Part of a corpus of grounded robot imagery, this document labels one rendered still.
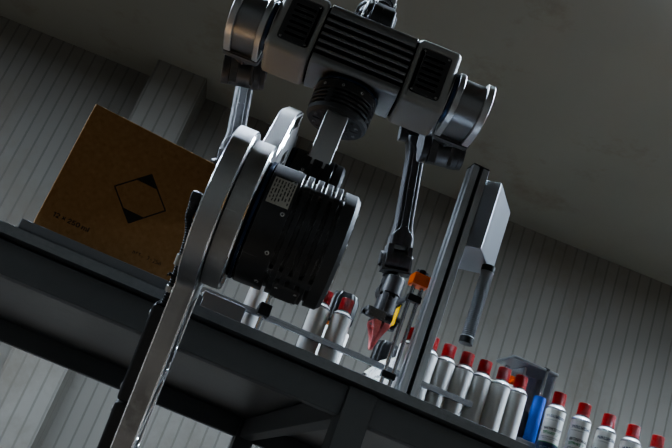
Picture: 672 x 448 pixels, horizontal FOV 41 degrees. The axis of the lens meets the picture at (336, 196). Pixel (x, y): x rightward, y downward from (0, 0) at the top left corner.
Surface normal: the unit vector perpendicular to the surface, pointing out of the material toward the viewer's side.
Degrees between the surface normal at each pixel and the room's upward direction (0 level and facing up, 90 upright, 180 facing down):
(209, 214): 116
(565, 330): 90
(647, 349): 90
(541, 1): 180
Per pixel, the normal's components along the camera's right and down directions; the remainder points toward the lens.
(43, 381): 0.16, -0.33
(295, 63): -0.34, 0.87
